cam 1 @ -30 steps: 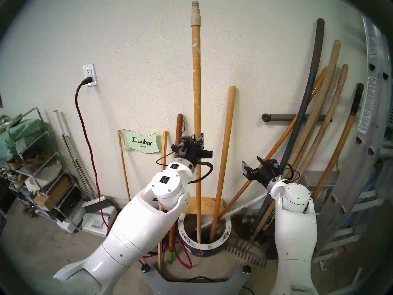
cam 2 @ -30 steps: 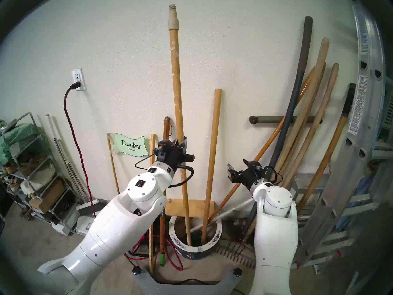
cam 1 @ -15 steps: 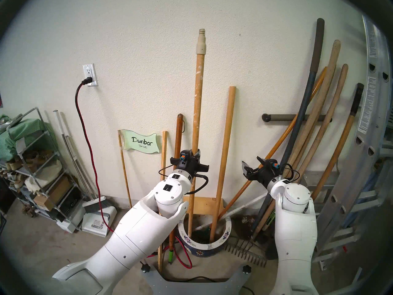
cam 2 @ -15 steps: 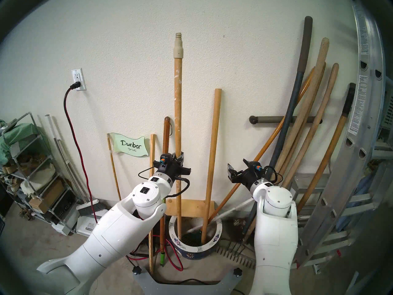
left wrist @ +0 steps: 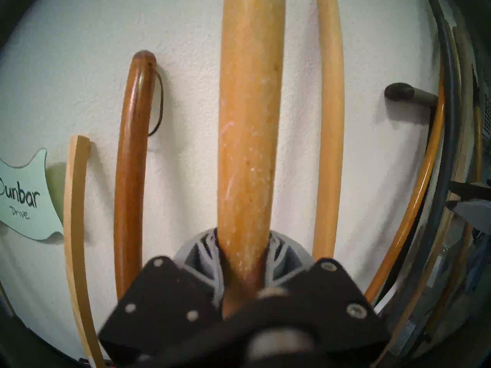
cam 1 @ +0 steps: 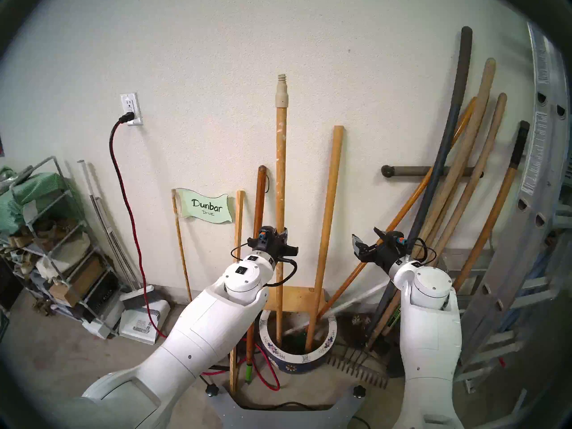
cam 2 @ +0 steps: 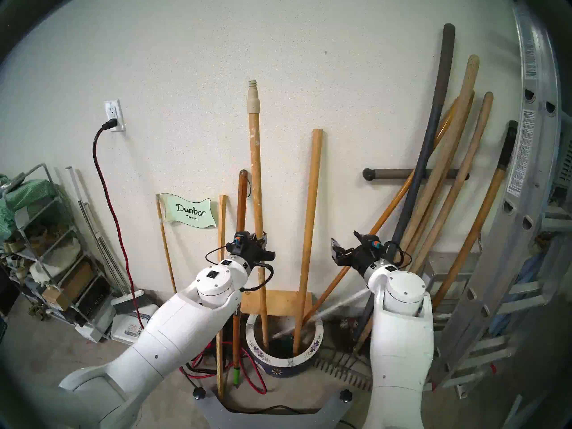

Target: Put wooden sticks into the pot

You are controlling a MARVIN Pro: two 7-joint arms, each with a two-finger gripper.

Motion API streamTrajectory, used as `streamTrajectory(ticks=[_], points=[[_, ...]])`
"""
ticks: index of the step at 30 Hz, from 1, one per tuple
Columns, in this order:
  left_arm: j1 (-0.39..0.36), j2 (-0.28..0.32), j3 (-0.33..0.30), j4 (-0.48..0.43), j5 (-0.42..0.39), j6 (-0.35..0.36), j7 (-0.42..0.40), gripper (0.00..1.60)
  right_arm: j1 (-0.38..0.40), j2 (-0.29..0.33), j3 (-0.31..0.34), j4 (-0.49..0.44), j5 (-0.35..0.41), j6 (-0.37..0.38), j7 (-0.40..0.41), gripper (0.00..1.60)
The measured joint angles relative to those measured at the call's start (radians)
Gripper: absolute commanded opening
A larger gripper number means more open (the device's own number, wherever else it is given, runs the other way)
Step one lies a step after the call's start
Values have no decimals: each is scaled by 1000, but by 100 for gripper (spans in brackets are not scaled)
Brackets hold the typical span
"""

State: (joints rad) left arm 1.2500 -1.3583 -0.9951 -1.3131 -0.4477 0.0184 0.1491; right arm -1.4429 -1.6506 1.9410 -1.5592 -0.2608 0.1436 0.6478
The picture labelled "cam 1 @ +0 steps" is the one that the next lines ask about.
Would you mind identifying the metal wire shelf rack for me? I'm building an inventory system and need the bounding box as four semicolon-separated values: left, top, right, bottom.
0;156;130;335

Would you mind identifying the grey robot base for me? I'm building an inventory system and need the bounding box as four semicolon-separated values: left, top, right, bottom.
206;385;367;429

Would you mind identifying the black and red power cord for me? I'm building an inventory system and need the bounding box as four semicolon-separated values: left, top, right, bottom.
109;113;168;339

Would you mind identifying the green Dunbar Drive paper flag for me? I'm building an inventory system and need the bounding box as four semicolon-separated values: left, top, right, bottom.
176;188;233;224

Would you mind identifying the dark brown handle green label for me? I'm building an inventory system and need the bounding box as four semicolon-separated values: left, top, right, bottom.
244;165;268;383

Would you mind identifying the slim weathered wooden handle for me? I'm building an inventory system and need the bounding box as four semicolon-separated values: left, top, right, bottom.
431;93;508;263

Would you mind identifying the thin metal rod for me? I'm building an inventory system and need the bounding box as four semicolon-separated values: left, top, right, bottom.
89;193;140;290

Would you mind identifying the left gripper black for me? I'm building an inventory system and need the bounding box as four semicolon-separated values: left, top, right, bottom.
248;227;299;265

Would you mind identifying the small white plastic box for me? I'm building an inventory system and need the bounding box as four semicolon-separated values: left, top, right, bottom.
83;319;119;340

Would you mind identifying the long dark grey handle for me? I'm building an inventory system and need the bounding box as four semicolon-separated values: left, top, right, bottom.
364;26;473;339

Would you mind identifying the metal rake head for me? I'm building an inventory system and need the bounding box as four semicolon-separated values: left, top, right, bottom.
326;343;389;388

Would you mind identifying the orange handle with black grip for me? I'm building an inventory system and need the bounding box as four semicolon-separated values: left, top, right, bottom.
451;121;530;292

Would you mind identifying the floral ceramic pot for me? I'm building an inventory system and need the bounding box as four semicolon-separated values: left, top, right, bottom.
259;310;338;374

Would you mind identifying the aluminium ladder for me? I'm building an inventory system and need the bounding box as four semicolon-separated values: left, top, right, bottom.
447;21;572;393

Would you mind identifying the white wall outlet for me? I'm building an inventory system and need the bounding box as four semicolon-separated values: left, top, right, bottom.
120;93;143;126

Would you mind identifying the brown cardboard box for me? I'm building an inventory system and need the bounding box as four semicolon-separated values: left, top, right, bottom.
48;256;105;301

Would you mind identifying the white dustpan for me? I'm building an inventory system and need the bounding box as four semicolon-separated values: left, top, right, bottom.
118;296;171;345

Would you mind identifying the thick weathered wooden handle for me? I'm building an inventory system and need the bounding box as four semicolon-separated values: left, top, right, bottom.
366;58;496;348

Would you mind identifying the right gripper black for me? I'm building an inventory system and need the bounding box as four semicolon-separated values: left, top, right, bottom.
351;227;410;273

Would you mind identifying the plain light wooden dowel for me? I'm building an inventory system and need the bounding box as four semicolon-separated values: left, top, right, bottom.
305;126;345;352

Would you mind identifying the green checked cloth bag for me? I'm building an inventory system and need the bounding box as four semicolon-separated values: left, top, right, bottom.
0;166;72;234

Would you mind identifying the light wooden board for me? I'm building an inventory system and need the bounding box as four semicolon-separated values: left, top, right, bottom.
264;286;327;312

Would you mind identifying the thin white tube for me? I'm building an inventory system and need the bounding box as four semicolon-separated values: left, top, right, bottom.
78;160;139;290

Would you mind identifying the grey broom brush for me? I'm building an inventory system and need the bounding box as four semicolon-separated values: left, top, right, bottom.
120;284;155;308

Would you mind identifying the paint-speckled pole with threaded tip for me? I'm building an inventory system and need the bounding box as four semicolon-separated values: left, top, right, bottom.
273;74;290;345

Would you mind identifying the flat light wooden slat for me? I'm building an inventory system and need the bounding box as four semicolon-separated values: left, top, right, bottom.
230;190;246;395

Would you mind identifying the thin bamboo flag stick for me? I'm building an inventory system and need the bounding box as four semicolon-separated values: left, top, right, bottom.
172;189;193;301

